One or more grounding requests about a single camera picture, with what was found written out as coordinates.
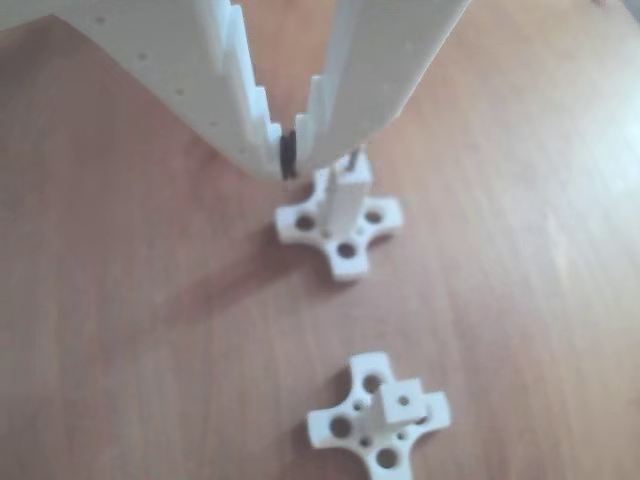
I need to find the white cross-base post stand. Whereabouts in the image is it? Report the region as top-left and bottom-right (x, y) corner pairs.
(274, 159), (406, 284)
(305, 351), (453, 480)

